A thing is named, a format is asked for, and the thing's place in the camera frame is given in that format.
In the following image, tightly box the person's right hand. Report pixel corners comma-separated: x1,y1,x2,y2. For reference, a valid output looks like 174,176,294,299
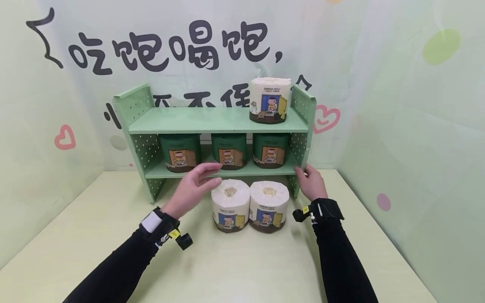
295,164,329,202

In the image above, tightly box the person's left hand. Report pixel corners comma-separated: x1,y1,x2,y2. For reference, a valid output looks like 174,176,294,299
160,162,224,220

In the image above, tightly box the person's right forearm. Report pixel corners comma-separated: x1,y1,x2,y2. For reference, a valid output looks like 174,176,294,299
312,216,379,303

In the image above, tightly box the person's left forearm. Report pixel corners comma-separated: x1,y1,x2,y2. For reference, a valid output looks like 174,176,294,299
62,229,160,303

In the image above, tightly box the green wrapped toilet paper roll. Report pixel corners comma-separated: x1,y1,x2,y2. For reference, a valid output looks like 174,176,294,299
211,133,248,170
158,134,202,173
252,133,290,169

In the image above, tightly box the white wrapped toilet paper roll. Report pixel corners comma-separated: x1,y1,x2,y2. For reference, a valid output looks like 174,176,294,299
249,77,292,125
248,181,290,234
211,179,251,233

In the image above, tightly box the black wrist band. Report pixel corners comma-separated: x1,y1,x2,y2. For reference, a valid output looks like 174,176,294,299
292,198,345,224
139,207,194,251

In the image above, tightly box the green pegboard two-tier shelf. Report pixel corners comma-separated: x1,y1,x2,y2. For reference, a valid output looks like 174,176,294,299
112,83,317,203

